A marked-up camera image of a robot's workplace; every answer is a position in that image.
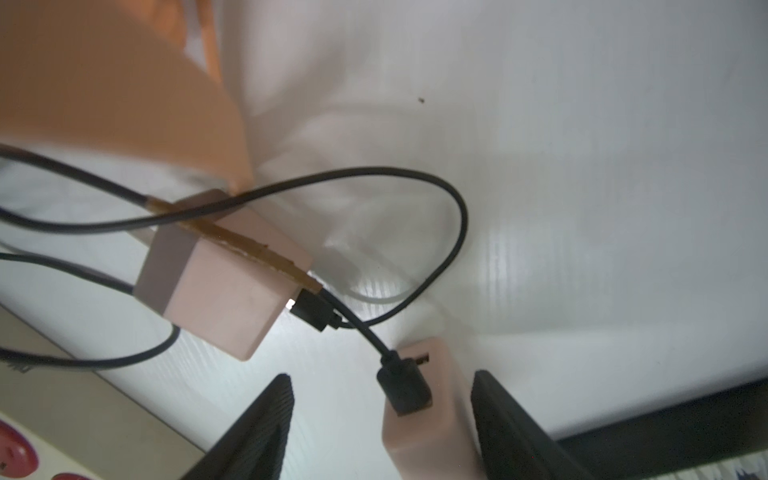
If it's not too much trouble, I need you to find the black fan USB cable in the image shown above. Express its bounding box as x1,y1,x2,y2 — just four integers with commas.
0,248,182,370

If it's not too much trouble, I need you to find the brown pink USB charger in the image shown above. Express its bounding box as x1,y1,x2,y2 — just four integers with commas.
133,224,298,361

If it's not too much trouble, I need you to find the black orange fan cable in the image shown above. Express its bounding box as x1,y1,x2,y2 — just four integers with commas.
0,143,469,416

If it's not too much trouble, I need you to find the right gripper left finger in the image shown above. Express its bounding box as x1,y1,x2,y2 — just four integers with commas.
183,374,295,480

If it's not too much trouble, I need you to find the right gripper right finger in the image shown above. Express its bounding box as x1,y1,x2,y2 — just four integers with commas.
470,370,594,480

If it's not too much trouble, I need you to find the beige red power strip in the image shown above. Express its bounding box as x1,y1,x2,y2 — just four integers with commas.
0,302,208,480

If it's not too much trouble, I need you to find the light pink USB charger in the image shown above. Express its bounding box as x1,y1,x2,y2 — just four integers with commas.
382,337,486,479

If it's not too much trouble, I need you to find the black drill bit case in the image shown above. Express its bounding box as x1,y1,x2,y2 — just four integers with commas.
557,379,767,479

